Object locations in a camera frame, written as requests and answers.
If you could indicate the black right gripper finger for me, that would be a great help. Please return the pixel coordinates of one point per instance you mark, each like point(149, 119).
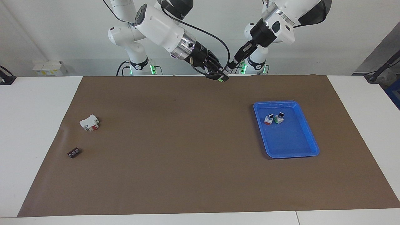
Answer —
point(214, 76)
point(218, 66)

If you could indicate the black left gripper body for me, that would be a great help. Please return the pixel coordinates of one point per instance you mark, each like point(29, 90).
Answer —
point(262, 32)

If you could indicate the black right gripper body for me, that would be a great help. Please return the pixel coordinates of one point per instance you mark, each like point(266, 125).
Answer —
point(201, 57)

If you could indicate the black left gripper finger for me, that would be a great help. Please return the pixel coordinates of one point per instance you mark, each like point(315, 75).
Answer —
point(244, 59)
point(239, 59)

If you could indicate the selector switch green orange base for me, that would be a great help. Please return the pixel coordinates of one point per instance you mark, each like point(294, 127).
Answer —
point(224, 76)

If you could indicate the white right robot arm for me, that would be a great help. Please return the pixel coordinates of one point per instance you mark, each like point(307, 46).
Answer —
point(159, 26)

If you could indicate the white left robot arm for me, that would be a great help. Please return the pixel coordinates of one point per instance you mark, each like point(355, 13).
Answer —
point(282, 29)

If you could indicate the brown table mat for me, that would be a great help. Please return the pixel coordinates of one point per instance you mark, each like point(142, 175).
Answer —
point(200, 162)

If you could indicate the blue plastic tray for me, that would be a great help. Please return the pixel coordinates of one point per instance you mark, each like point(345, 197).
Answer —
point(290, 140)

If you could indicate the black stand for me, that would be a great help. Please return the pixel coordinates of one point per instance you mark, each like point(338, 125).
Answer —
point(382, 67)

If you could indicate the white circuit breaker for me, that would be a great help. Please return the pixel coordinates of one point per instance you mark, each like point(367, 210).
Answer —
point(88, 122)

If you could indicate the blue crate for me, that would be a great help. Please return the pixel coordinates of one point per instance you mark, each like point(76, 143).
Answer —
point(394, 97)

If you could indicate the white cardboard box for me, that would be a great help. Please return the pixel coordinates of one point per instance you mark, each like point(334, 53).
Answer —
point(47, 67)

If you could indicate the small black terminal block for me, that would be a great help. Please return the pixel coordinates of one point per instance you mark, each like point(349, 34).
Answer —
point(74, 153)

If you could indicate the black table clamp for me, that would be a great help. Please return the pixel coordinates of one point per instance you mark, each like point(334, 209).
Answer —
point(6, 80)

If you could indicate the selector switch red base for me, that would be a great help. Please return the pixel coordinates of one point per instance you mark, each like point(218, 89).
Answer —
point(268, 120)

